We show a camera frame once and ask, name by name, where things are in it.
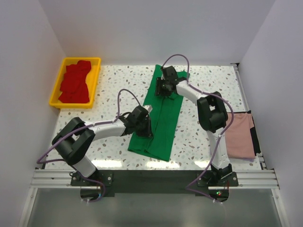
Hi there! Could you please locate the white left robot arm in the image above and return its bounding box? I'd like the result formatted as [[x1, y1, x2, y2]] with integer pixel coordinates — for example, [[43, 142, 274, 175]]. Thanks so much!
[[52, 105, 152, 185]]

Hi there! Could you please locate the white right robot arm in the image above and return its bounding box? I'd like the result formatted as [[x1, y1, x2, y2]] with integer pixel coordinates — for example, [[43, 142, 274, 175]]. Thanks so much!
[[155, 66, 232, 186]]

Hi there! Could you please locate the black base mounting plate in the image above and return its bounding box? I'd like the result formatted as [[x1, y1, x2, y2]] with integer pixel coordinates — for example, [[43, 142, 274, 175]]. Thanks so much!
[[69, 170, 239, 201]]

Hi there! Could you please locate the green t shirt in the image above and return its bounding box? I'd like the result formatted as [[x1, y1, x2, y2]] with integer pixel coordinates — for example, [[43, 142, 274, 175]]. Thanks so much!
[[128, 65, 183, 161]]

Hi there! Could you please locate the yellow plastic bin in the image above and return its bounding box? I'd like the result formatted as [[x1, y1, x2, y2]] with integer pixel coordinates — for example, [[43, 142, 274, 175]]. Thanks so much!
[[49, 57, 101, 109]]

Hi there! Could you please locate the pink folded t shirt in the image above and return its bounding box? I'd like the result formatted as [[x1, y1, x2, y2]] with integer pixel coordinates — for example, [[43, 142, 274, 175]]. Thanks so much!
[[225, 113, 255, 159]]

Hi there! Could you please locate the red t shirt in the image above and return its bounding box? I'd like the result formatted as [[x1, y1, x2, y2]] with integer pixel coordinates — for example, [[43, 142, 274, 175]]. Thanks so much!
[[58, 60, 91, 104]]

